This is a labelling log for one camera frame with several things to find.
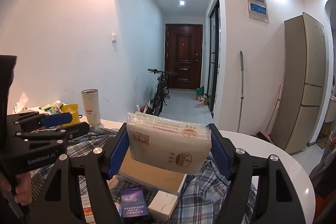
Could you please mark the black framed glass door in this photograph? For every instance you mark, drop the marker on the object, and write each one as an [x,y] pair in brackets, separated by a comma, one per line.
[214,25]

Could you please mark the yellow plastic container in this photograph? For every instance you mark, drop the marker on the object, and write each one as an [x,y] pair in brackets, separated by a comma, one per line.
[73,109]

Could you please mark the wall electrical panel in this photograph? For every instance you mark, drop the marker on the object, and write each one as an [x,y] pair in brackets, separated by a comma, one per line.
[258,10]

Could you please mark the blue plaid shirt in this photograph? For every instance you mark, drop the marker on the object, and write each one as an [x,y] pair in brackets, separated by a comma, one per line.
[200,199]

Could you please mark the white light switch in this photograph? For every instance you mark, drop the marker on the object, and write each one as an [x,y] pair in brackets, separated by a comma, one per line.
[114,38]

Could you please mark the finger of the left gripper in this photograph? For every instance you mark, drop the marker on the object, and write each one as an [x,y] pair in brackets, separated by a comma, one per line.
[30,121]
[60,135]

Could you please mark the shallow cardboard box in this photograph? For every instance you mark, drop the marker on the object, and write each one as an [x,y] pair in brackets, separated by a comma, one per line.
[151,177]

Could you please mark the bags by the door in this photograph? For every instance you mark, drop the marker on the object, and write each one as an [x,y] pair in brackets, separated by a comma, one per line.
[201,98]

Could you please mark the beige refrigerator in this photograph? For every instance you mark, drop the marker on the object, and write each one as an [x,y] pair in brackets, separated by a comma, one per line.
[305,66]

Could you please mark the clutter pile of packages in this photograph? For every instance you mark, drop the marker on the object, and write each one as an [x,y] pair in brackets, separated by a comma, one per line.
[22,107]

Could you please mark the small white box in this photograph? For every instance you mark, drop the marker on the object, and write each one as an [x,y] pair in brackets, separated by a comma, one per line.
[163,205]

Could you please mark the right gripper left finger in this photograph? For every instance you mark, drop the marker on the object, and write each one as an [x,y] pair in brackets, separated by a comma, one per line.
[59,200]

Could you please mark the pink dustpan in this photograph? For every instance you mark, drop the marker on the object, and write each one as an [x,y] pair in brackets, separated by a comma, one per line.
[264,135]

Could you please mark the dark red entrance door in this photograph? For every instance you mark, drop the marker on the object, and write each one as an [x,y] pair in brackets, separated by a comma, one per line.
[183,55]

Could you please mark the grey mop handle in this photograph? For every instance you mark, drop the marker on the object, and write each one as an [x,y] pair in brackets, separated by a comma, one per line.
[242,89]

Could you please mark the purple cigarette pack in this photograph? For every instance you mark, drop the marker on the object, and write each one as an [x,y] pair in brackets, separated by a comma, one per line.
[133,202]

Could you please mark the white steel tumbler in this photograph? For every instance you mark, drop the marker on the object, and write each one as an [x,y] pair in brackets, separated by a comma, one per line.
[91,106]

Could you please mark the black bicycle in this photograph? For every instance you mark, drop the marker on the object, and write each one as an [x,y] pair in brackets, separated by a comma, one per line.
[162,91]

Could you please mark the person's left hand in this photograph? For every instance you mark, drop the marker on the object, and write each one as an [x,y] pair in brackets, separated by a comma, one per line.
[23,189]

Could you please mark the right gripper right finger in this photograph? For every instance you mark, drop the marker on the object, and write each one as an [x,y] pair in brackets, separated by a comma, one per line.
[276,200]

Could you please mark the white tissue pack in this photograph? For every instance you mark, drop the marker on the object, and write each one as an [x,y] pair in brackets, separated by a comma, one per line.
[168,144]

